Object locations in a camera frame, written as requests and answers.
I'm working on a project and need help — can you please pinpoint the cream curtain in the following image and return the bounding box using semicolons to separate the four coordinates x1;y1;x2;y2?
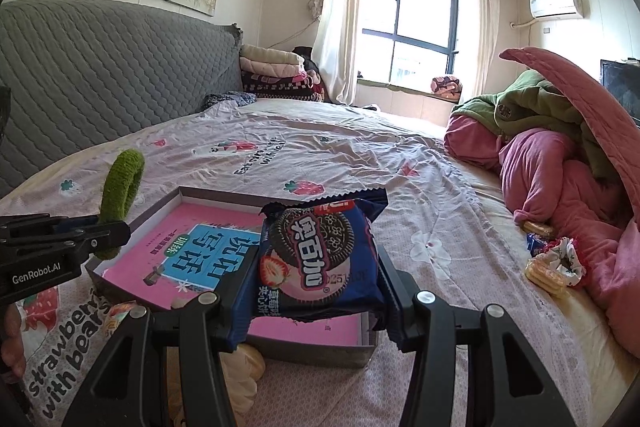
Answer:
311;0;371;105
472;0;502;100

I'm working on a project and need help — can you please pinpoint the green blanket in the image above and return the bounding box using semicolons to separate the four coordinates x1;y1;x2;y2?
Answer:
452;69;622;180

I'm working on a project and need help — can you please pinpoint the white air conditioner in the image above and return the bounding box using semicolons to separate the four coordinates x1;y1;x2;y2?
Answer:
529;0;585;20

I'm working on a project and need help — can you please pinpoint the person's left hand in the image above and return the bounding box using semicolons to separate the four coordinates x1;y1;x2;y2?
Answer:
0;303;28;380

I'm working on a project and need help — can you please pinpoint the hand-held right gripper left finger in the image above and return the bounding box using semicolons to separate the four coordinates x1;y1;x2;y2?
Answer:
62;253;262;427

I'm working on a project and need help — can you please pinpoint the pink book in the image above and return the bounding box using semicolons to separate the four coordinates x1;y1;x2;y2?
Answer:
102;202;369;348

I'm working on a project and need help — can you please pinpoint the patterned cushion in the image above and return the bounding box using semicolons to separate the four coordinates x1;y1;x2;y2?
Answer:
431;75;462;100

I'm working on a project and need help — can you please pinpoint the floral scrunchie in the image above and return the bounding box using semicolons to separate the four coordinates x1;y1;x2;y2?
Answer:
542;237;586;289

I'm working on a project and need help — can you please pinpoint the blue cookie packet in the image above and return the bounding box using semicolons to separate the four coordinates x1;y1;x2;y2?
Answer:
225;188;416;353

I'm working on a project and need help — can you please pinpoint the pink duvet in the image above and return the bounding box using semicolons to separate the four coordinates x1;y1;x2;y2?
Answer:
445;114;640;333

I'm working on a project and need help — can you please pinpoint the clear plastic bag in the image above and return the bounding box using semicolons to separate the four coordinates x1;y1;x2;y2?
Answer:
165;344;267;427

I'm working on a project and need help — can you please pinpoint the green fuzzy scrunchie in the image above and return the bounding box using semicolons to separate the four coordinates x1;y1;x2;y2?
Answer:
95;148;146;259

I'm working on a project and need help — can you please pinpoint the small blue packet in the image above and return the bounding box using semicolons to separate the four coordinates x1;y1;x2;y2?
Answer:
525;232;549;259

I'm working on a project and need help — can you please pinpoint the blue patterned cloth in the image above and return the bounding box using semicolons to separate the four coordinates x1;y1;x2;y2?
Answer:
202;91;257;111

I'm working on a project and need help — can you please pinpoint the grey cardboard box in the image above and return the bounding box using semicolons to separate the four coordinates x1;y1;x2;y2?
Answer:
84;186;379;370

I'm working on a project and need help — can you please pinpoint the black television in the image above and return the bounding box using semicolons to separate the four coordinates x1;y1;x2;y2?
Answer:
600;58;640;124

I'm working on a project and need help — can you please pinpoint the dark framed window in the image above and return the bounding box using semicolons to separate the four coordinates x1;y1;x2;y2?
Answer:
362;0;462;84

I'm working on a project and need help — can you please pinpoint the stack of folded blankets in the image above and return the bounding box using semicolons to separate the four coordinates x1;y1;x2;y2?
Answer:
239;44;326;104

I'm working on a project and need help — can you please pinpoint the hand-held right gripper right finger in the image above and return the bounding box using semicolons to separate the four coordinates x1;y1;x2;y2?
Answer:
374;244;576;427

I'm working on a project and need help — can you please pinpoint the yellow biscuit pack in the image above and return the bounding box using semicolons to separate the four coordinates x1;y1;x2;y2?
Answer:
524;254;571;299
522;219;557;239

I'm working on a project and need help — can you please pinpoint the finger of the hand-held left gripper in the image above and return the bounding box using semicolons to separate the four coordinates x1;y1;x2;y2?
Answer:
0;213;101;242
30;221;132;260

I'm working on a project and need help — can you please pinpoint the egg toy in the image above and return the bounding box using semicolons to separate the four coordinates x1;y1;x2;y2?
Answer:
102;301;139;333

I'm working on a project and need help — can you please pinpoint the pink quilted cover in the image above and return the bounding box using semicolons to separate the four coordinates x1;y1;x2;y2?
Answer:
499;47;640;228

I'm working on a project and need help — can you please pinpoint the grey quilted headboard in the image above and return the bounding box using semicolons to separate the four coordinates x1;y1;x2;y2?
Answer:
0;0;244;198

